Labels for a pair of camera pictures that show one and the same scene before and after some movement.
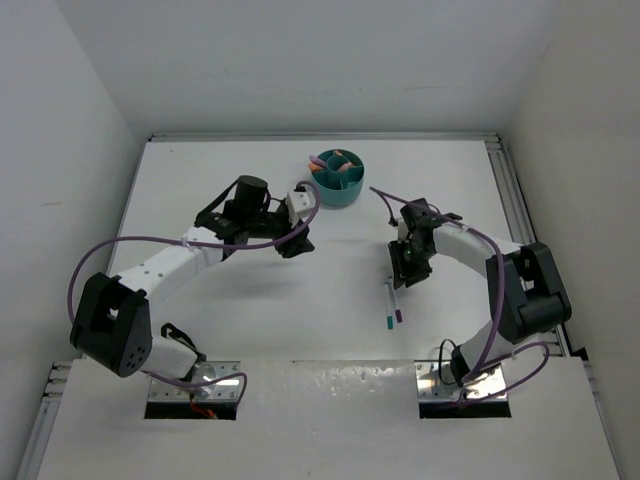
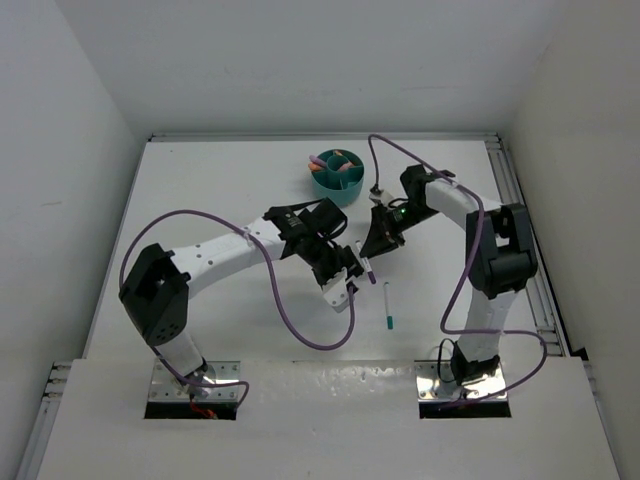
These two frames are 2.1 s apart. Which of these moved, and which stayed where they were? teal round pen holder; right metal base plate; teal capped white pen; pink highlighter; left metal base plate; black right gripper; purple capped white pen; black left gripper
Moved: purple capped white pen; black left gripper; black right gripper
Stayed: left metal base plate; right metal base plate; teal capped white pen; teal round pen holder; pink highlighter
